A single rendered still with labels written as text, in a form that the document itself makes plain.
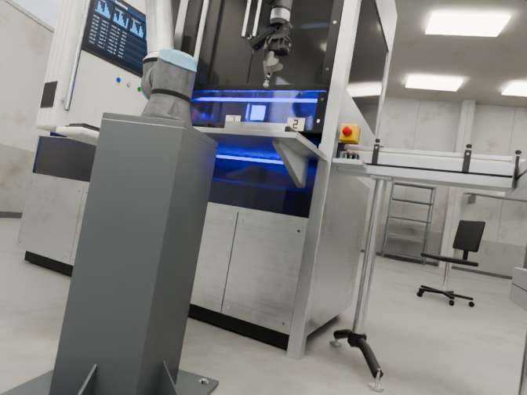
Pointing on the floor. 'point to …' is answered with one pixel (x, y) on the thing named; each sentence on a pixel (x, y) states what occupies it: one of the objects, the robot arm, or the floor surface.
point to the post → (323, 180)
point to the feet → (362, 353)
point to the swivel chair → (472, 240)
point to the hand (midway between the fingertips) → (266, 74)
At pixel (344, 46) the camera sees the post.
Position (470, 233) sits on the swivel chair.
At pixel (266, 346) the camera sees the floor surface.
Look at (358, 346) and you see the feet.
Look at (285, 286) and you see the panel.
